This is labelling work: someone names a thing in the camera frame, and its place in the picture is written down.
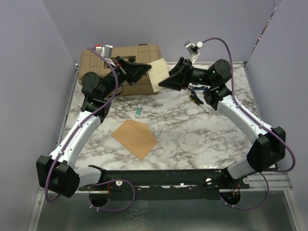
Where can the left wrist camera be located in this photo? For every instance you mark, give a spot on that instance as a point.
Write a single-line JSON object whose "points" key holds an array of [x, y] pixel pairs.
{"points": [[106, 52]]}

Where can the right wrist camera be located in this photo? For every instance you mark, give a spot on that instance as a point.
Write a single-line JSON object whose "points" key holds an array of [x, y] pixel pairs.
{"points": [[193, 50]]}

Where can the tan plastic tool case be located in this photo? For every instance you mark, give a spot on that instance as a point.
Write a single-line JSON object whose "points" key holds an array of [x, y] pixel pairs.
{"points": [[138, 56]]}

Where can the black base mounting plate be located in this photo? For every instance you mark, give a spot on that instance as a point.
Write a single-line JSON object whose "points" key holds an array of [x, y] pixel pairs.
{"points": [[171, 194]]}

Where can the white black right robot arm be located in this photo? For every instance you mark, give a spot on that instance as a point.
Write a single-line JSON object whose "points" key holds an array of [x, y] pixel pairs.
{"points": [[267, 142]]}

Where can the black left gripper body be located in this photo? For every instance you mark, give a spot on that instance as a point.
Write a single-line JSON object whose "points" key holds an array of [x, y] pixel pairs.
{"points": [[121, 72]]}

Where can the cream lined letter paper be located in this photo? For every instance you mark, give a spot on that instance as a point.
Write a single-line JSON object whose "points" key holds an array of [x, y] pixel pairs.
{"points": [[157, 73]]}

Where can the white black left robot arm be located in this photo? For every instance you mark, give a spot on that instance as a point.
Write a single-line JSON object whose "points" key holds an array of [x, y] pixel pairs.
{"points": [[56, 171]]}

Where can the aluminium frame rail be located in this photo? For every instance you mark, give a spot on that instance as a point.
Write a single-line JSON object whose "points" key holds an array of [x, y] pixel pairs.
{"points": [[269, 184]]}

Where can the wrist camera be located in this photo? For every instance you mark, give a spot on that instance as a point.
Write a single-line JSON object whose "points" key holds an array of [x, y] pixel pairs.
{"points": [[106, 52], [193, 50]]}

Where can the brown paper envelope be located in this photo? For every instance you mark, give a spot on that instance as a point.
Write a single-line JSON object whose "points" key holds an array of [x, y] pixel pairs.
{"points": [[136, 137]]}

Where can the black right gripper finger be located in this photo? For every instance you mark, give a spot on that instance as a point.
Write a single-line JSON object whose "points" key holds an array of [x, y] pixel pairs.
{"points": [[181, 66], [177, 80]]}

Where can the blue handled pliers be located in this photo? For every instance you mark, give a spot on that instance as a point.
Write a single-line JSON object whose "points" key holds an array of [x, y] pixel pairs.
{"points": [[193, 88]]}

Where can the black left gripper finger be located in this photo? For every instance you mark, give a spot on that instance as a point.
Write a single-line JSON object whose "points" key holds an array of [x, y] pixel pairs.
{"points": [[133, 76], [129, 65]]}

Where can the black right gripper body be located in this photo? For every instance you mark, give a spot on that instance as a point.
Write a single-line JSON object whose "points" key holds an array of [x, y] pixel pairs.
{"points": [[196, 75]]}

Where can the black yellow screwdriver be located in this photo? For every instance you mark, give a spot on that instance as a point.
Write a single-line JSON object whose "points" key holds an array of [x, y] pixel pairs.
{"points": [[198, 102]]}

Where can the green white glue stick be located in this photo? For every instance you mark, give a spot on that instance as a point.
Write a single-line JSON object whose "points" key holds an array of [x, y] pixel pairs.
{"points": [[138, 112]]}

